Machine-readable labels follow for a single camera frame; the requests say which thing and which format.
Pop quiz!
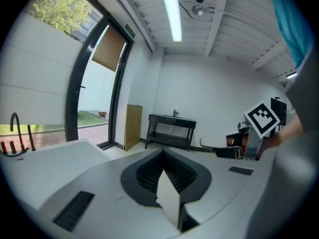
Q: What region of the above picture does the white bathtub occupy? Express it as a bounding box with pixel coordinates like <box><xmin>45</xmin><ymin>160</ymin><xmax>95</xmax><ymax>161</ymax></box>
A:
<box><xmin>0</xmin><ymin>138</ymin><xmax>112</xmax><ymax>211</ymax></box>

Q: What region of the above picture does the round ceiling fixture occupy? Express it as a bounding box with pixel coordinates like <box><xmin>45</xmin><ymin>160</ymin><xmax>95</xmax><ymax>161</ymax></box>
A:
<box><xmin>191</xmin><ymin>4</ymin><xmax>207</xmax><ymax>17</ymax></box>

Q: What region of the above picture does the white ceramic fixture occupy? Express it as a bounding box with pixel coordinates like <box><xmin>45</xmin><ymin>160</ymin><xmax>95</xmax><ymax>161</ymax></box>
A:
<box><xmin>199</xmin><ymin>135</ymin><xmax>229</xmax><ymax>149</ymax></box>

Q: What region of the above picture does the green exit sign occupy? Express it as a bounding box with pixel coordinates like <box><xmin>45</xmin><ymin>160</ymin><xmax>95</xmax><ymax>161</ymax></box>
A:
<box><xmin>125</xmin><ymin>23</ymin><xmax>136</xmax><ymax>38</ymax></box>

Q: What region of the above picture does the black glass door frame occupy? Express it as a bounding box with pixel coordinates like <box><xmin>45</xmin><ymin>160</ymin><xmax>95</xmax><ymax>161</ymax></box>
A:
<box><xmin>65</xmin><ymin>0</ymin><xmax>136</xmax><ymax>149</ymax></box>

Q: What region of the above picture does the green tree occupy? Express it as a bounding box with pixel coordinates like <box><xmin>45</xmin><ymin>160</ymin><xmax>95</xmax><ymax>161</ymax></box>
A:
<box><xmin>24</xmin><ymin>0</ymin><xmax>104</xmax><ymax>34</ymax></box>

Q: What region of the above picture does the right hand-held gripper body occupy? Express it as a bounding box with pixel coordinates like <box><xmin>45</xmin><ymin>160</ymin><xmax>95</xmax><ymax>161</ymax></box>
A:
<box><xmin>243</xmin><ymin>100</ymin><xmax>281</xmax><ymax>161</ymax></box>

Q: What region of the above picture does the brown roller blind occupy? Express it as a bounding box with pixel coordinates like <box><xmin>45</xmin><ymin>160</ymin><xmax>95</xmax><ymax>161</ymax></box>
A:
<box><xmin>91</xmin><ymin>25</ymin><xmax>128</xmax><ymax>73</ymax></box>

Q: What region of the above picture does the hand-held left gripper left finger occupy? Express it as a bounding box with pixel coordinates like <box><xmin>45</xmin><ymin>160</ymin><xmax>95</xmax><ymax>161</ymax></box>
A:
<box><xmin>38</xmin><ymin>147</ymin><xmax>180</xmax><ymax>239</ymax></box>

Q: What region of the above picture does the black vanity table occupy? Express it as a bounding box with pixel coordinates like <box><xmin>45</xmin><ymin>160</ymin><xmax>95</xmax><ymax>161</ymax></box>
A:
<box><xmin>145</xmin><ymin>113</ymin><xmax>197</xmax><ymax>152</ymax></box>

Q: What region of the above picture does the person's right forearm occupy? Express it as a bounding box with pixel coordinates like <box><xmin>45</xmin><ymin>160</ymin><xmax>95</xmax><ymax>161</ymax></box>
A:
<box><xmin>259</xmin><ymin>113</ymin><xmax>305</xmax><ymax>159</ymax></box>

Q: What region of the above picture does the black bathtub faucet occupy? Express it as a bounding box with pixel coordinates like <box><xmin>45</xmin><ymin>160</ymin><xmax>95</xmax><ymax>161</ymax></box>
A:
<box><xmin>0</xmin><ymin>112</ymin><xmax>37</xmax><ymax>158</ymax></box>

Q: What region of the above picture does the long ceiling light strip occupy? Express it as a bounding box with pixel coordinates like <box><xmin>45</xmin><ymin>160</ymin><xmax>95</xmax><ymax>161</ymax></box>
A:
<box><xmin>159</xmin><ymin>0</ymin><xmax>183</xmax><ymax>43</ymax></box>

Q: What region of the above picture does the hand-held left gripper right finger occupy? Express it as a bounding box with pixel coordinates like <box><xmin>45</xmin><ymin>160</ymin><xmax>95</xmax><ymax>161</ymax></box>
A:
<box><xmin>163</xmin><ymin>147</ymin><xmax>269</xmax><ymax>239</ymax></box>

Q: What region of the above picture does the brown cardboard panel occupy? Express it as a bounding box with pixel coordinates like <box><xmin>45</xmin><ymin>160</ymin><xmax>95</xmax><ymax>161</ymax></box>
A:
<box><xmin>124</xmin><ymin>104</ymin><xmax>144</xmax><ymax>152</ymax></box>

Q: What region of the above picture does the person's blue sleeve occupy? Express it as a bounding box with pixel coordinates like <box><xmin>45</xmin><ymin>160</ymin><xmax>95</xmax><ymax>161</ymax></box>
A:
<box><xmin>265</xmin><ymin>0</ymin><xmax>315</xmax><ymax>70</ymax></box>

